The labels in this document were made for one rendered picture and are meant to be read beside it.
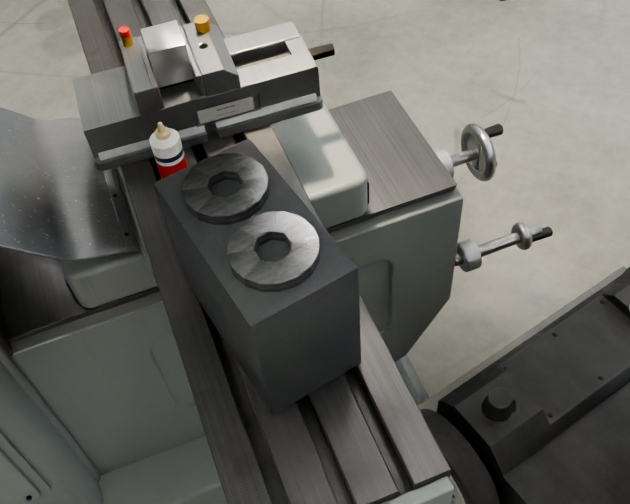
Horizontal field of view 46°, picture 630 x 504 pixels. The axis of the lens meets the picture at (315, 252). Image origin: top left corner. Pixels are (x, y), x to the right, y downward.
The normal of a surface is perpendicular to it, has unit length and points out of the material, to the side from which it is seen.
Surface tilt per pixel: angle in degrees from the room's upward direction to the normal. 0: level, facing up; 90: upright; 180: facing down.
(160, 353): 90
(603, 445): 0
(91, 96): 0
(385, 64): 0
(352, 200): 90
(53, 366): 90
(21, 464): 89
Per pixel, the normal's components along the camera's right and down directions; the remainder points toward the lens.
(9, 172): 0.61, -0.66
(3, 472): 0.36, 0.71
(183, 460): -0.07, -0.61
